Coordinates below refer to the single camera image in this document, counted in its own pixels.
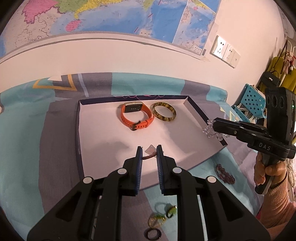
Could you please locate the orange smart watch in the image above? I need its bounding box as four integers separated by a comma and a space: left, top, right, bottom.
120, 101, 154, 131

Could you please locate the right hand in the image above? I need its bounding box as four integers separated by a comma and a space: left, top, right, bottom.
254, 152, 287, 188

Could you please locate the black right camera box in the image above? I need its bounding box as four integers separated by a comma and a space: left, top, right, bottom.
265, 87, 295, 145

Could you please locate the gold green ring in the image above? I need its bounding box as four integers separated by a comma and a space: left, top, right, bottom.
147, 212, 167, 229

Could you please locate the pink sweater right forearm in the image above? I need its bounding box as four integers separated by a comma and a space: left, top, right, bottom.
260, 177, 295, 228

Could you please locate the yellow hanging garment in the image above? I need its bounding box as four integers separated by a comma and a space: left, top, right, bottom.
258, 52, 295, 93

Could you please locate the navy white shallow box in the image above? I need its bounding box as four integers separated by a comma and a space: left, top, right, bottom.
76, 95, 227, 179

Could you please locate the colourful wall map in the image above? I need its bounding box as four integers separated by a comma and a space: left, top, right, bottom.
1, 1, 220, 55

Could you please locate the black shoulder bag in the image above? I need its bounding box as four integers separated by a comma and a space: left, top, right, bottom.
260, 71, 280, 88

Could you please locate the dark red beaded bracelet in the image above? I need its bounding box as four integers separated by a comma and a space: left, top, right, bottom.
215, 164, 235, 185

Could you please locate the tortoiseshell bangle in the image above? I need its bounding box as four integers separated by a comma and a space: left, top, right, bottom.
151, 101, 177, 122

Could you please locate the white wall socket panel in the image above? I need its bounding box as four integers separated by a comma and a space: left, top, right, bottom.
210, 35, 241, 68

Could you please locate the black ring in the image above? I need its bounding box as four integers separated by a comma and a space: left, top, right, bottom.
144, 228, 162, 241

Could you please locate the clear crystal bead bracelet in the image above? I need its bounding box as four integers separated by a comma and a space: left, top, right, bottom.
202, 119, 224, 141

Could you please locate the blue perforated plastic chair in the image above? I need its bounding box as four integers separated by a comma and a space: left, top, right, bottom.
232, 84, 266, 123

